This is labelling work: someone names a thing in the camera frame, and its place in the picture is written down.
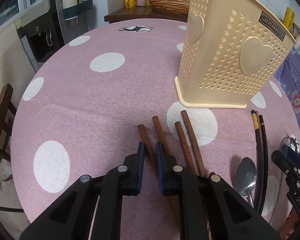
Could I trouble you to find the wooden chair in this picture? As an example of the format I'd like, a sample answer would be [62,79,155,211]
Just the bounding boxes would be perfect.
[0,83,17,161]

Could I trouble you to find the cream plastic utensil holder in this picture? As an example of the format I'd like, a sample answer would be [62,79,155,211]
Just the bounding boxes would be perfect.
[174,0,295,108]

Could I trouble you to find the water dispenser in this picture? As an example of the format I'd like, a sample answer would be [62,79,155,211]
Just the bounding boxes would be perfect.
[20,0,65,63]

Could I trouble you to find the yellow mug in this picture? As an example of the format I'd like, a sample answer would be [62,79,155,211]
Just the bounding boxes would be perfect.
[124,0,137,8]

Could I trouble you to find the woven pattern basin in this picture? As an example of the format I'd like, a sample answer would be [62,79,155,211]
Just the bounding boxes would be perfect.
[148,0,190,22]

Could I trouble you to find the yellow package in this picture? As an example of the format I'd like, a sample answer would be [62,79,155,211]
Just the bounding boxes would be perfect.
[283,7,295,31]

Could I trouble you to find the dark wooden counter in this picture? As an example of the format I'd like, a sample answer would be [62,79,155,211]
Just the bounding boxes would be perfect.
[104,7,187,23]

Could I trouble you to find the purple floral cloth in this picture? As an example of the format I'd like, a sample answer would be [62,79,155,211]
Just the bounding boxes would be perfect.
[274,48,300,129]

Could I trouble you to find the pink polka dot tablecloth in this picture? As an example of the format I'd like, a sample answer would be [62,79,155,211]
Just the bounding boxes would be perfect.
[11,19,300,239]

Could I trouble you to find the thin brown chopstick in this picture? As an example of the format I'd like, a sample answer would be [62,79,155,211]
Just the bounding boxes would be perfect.
[253,111,260,129]

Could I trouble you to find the brown wooden chopstick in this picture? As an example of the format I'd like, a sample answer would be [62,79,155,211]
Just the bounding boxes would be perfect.
[181,110,207,177]
[152,115,172,155]
[174,121,197,174]
[138,124,180,231]

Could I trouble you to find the small steel spoon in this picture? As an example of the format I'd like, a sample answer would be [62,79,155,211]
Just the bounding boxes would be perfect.
[234,157,257,207]

